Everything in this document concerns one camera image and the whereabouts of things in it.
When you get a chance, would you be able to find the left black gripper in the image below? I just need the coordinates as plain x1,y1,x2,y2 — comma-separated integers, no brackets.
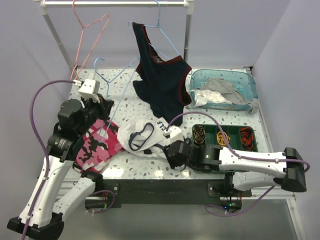
78,92,115,135

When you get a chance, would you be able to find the pink camouflage garment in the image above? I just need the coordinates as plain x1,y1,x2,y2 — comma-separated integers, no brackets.
72,119,124,173

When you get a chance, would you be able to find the white tank top navy trim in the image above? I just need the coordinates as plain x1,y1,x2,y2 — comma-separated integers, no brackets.
116,117,191,159

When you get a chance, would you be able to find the light blue wire hanger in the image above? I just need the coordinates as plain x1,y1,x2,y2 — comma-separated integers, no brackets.
93,56,141,145

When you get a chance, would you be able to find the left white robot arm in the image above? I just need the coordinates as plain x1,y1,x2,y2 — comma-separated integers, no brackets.
7,94,114,240

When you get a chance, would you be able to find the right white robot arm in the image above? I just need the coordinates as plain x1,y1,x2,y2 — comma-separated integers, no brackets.
164,140,310,197

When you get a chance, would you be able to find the blue hanger with navy top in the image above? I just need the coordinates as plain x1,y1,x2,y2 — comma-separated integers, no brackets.
127,0,182,62

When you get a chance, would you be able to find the navy tank top red trim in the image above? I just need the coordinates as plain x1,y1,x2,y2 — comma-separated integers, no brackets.
132,22,192,123

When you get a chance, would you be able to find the rolled floral tie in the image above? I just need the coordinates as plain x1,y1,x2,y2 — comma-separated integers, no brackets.
193,125,206,147

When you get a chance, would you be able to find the rolled yellow tie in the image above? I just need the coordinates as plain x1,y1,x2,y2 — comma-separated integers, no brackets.
216,131,231,147

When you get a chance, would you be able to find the green compartment tray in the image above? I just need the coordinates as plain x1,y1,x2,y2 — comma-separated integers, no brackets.
189,124,258,175

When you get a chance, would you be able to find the rolled orange black tie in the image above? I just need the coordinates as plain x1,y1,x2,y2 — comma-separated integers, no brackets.
239,127,255,150

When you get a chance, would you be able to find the grey garment in bin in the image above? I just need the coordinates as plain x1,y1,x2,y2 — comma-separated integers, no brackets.
195,77,259,115

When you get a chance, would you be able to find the teal plastic bin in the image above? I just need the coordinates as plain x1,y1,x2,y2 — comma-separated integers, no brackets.
189,69,259,115

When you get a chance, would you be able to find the white clothes rack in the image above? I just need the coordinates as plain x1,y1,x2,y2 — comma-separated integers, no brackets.
33,0,196,123

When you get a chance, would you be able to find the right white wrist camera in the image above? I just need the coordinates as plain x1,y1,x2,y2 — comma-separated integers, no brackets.
164,125,185,144

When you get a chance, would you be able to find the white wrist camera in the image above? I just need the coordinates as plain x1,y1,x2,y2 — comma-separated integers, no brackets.
164,125,185,144
78,78,100,101

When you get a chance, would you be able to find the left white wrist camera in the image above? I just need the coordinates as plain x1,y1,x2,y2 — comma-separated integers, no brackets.
78,78,100,101

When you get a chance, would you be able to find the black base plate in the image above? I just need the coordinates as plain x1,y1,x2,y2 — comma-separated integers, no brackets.
104,179,252,208

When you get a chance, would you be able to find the pink wire hanger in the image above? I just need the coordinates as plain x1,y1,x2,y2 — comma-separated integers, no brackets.
70,0,111,81

